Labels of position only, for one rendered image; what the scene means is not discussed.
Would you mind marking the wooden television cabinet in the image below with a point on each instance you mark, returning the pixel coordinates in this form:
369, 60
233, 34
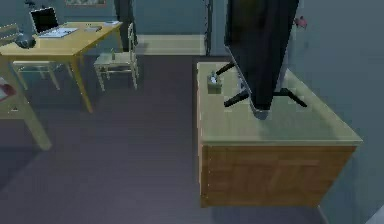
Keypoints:
266, 156

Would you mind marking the black floor lamp pole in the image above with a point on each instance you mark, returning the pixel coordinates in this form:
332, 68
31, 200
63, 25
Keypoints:
209, 26

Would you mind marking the pale wooden chair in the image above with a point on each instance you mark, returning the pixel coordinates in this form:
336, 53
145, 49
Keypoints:
30, 66
120, 61

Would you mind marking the black television set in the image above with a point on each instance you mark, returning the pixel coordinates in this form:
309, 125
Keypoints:
260, 50

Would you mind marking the small grey flat remote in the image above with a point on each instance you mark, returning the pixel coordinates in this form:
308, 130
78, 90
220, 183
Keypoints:
93, 29

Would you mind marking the yellow wooden table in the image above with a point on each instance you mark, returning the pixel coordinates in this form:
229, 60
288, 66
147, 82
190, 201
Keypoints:
63, 46

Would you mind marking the black open laptop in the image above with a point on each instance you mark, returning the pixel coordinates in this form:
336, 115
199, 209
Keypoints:
50, 25

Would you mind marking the small pink wall object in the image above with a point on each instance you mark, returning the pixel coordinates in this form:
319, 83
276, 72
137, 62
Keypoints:
301, 21

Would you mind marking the framed wall picture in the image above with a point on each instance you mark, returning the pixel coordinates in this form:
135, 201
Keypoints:
85, 2

